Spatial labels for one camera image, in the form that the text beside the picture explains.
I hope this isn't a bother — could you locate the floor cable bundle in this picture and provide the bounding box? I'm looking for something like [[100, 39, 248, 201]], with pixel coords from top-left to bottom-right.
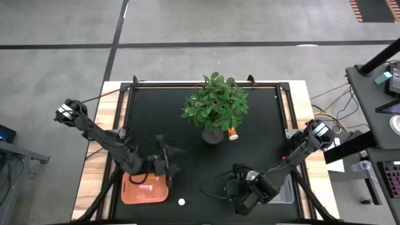
[[309, 82, 363, 134]]

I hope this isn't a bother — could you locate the black mounting beam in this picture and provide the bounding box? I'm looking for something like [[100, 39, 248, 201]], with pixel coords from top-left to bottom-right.
[[323, 130, 379, 165]]

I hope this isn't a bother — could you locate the clear water bottle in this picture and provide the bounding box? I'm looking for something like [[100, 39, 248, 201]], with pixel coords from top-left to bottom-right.
[[349, 160, 372, 173]]

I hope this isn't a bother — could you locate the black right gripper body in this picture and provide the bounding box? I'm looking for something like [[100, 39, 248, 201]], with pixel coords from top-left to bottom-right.
[[225, 176, 251, 204]]

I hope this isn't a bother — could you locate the black tablet screen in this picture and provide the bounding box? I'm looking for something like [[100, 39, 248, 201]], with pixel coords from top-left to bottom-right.
[[384, 61, 400, 98]]

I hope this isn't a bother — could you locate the black diagonal support strut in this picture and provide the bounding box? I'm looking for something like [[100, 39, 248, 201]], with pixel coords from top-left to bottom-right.
[[73, 168, 123, 223], [292, 170, 340, 223]]

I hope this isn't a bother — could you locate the grey side desk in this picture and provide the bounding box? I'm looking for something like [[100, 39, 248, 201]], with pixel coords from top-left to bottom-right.
[[345, 61, 400, 151]]

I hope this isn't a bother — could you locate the small teal box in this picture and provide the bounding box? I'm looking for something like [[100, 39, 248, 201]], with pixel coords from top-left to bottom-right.
[[374, 71, 393, 86]]

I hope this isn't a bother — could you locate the dark rug with red stripes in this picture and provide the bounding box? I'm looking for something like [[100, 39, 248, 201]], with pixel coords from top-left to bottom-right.
[[349, 0, 400, 23]]

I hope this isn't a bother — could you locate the blue glowing device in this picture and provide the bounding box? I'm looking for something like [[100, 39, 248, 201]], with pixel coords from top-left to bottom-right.
[[0, 124, 17, 144]]

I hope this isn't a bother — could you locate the black pole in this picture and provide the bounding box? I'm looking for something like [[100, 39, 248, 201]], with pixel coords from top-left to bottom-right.
[[358, 37, 400, 76]]

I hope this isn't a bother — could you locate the clear plastic tray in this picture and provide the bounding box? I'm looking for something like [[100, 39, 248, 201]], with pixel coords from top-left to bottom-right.
[[249, 171, 295, 205]]

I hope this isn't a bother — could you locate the green leafy plant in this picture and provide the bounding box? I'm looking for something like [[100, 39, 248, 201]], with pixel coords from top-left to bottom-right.
[[180, 71, 250, 132]]

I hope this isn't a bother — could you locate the white tape roll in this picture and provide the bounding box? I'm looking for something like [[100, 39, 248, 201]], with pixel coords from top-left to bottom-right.
[[389, 114, 400, 136]]

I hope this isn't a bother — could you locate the grey metal desk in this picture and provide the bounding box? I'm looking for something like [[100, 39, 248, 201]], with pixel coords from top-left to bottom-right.
[[0, 140, 51, 216]]

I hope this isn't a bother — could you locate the dark grey desk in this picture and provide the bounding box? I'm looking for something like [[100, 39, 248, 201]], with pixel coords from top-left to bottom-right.
[[365, 146, 400, 224]]

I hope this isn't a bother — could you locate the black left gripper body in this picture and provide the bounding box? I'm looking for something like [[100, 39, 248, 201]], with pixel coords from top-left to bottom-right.
[[146, 146, 172, 188]]

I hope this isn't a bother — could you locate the keyboard with pink keys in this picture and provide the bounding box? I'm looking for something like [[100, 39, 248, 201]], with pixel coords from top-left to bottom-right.
[[377, 160, 400, 199]]

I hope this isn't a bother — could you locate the black plant pot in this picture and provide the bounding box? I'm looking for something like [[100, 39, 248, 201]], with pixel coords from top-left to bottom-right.
[[200, 124, 226, 145]]

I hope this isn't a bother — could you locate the orange plastic bin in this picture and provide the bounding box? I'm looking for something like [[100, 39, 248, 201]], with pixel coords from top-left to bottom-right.
[[121, 171, 170, 205]]

